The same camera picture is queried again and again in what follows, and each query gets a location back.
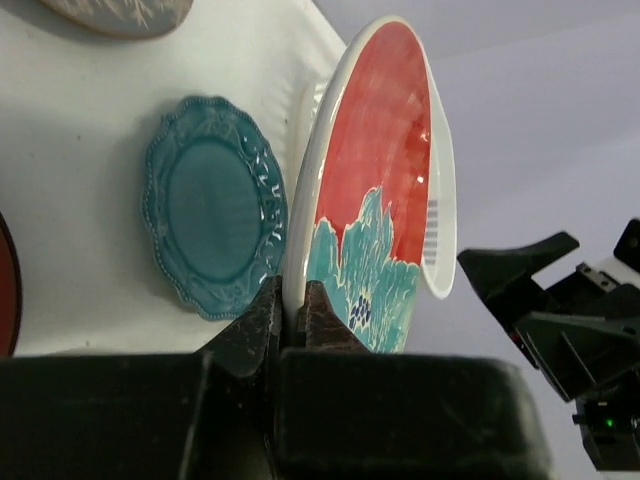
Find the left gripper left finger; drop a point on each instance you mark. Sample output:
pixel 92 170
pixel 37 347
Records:
pixel 245 344

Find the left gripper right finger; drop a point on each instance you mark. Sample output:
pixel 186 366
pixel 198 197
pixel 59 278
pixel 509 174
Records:
pixel 320 330

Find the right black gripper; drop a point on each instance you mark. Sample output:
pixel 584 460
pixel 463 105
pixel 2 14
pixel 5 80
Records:
pixel 589 350

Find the red plate with teal flower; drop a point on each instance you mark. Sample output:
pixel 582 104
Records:
pixel 358 219

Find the grey plate with deer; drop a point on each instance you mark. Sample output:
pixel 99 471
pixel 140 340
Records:
pixel 125 19

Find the white plastic dish bin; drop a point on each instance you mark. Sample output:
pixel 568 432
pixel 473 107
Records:
pixel 442 225

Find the teal scalloped plate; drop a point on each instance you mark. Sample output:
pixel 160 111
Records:
pixel 215 206

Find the dark red rimmed plate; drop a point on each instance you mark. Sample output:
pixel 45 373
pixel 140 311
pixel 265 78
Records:
pixel 11 293

